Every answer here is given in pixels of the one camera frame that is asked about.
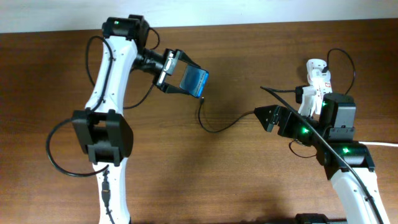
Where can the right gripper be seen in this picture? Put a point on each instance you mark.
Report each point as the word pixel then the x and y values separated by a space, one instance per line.
pixel 286 116

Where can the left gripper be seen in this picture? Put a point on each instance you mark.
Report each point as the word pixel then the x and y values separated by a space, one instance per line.
pixel 181 54

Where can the blue screen smartphone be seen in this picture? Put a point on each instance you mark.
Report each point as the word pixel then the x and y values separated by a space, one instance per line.
pixel 194 80

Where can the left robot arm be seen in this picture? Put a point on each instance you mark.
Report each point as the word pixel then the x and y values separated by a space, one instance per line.
pixel 103 133

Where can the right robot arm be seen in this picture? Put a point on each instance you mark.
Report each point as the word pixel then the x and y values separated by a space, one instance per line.
pixel 347 163

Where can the white power strip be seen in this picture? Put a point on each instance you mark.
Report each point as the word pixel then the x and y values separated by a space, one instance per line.
pixel 320 80

